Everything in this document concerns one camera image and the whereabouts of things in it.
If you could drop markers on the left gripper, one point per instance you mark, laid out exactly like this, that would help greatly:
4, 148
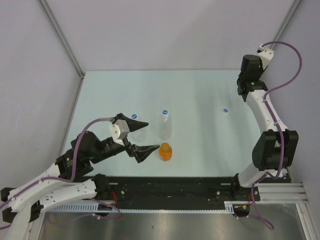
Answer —
141, 152

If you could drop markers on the orange bottle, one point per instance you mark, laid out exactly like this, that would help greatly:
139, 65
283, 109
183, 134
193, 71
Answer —
165, 152

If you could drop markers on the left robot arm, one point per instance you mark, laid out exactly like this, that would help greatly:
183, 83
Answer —
87, 149

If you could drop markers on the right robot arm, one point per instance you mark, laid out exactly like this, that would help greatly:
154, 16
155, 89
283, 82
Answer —
276, 146

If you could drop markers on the clear bottle blue cap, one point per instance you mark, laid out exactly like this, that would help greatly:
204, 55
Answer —
141, 134
165, 125

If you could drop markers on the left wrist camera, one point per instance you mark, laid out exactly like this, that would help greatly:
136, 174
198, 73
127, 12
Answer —
119, 131

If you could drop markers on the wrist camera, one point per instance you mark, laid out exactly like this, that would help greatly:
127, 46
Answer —
119, 131
266, 54

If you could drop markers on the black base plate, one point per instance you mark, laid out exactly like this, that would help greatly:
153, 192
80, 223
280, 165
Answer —
217, 188

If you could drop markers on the slotted cable duct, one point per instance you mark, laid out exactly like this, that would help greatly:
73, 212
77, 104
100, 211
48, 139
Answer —
171, 206

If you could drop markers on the left aluminium frame post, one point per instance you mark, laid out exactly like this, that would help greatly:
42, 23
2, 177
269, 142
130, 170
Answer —
46, 9

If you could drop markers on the aluminium frame post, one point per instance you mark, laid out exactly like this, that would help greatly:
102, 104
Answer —
46, 9
284, 26

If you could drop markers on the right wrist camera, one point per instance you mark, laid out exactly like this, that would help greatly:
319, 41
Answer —
266, 54

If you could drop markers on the right aluminium frame post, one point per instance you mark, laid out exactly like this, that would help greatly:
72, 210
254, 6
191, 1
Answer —
284, 26

